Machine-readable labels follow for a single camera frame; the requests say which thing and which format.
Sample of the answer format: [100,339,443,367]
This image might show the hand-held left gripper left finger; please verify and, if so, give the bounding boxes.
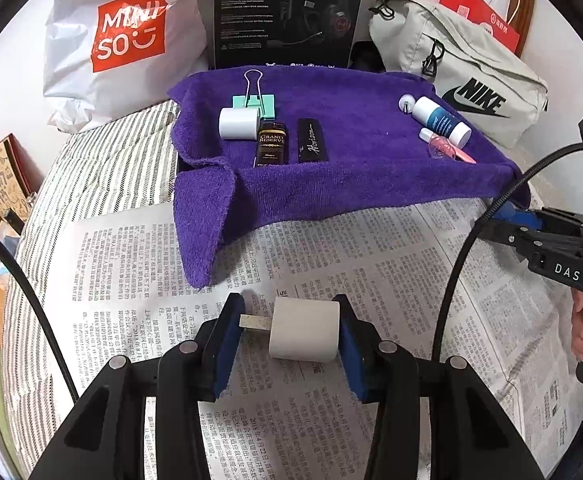
[28,292,246,480]

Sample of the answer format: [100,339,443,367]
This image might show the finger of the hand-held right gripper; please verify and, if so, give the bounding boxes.
[491,202,583,233]
[486,222,583,265]

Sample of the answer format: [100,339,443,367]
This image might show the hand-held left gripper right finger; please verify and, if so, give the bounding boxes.
[334,294,545,480]

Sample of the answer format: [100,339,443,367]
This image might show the greyish paper roll with tag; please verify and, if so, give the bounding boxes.
[240,297,342,364]

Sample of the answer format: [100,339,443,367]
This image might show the white bottle blue label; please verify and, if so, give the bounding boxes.
[411,96,473,149]

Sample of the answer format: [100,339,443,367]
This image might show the black and gold box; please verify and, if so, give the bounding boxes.
[254,121,289,168]

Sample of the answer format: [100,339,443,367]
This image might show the long black box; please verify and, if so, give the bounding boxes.
[296,118,332,163]

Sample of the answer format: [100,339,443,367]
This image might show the white paper roll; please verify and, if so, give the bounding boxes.
[218,107,259,140]

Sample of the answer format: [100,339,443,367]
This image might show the newspaper sheets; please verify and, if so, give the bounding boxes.
[54,195,583,480]

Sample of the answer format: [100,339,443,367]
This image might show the grey sling bag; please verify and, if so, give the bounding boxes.
[369,0,549,150]

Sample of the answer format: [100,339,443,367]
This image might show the purple towel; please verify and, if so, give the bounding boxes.
[166,67,531,288]

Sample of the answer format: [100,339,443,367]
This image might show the red paper bag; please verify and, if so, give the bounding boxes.
[439,0,522,55]

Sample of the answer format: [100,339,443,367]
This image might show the striped bedsheet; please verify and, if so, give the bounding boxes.
[0,100,182,480]

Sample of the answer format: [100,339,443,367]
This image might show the green binder clip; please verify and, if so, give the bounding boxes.
[230,70,277,121]

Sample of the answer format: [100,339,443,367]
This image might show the brown patterned notebook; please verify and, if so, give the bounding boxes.
[0,132,38,222]

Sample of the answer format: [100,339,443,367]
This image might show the black headset box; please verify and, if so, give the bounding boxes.
[207,0,369,70]

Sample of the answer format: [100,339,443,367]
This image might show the white shopping bag red logo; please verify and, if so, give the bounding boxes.
[42,0,208,133]

